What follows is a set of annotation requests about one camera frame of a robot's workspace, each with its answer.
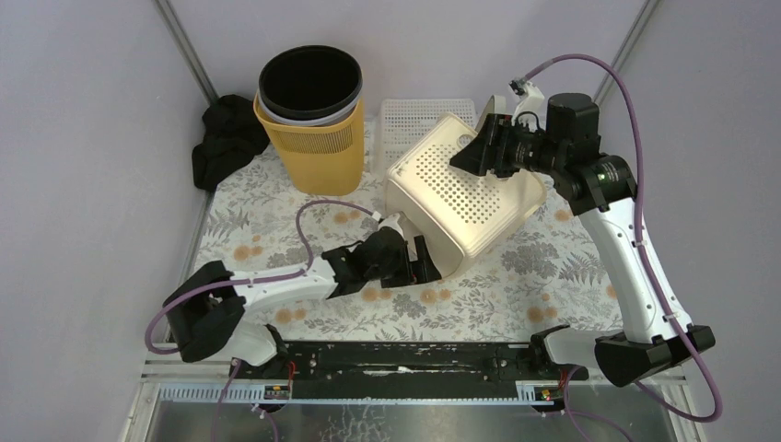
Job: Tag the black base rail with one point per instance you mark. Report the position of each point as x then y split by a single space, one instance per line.
420 368

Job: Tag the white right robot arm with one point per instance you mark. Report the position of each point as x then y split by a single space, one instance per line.
601 191

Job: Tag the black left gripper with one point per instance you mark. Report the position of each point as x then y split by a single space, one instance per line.
413 264

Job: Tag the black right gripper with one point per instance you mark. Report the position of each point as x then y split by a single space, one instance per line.
486 151

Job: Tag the yellow plastic waste bin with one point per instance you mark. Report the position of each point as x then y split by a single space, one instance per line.
322 160

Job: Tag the white mesh plastic basket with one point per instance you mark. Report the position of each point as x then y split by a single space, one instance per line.
401 123

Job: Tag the black bucket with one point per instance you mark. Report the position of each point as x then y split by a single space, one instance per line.
312 85

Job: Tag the grey slotted cable duct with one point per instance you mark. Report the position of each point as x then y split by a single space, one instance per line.
277 394

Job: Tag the black crumpled cloth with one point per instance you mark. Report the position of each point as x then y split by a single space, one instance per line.
233 137

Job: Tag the floral patterned table mat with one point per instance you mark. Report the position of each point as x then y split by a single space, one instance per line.
546 274

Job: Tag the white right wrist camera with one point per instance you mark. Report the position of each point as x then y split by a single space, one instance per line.
530 97

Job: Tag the large cream plastic basket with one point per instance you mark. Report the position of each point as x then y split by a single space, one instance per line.
460 215

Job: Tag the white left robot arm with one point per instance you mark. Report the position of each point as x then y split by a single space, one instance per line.
204 314

